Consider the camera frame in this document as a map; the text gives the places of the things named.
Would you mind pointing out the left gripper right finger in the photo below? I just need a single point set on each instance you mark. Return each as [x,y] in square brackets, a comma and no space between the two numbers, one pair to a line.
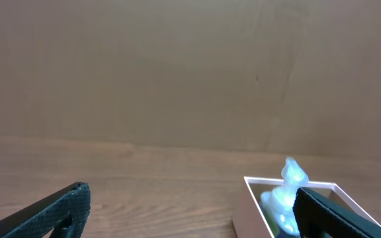
[317,217]

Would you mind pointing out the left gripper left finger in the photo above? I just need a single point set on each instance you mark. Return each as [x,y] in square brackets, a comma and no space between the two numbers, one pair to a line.
[61,214]

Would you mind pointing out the clear bottle dark liquid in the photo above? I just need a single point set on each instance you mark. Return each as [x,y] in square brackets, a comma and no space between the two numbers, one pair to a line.
[277,204]

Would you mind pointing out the white cardboard box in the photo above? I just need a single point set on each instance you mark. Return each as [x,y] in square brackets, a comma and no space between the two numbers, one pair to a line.
[249,220]

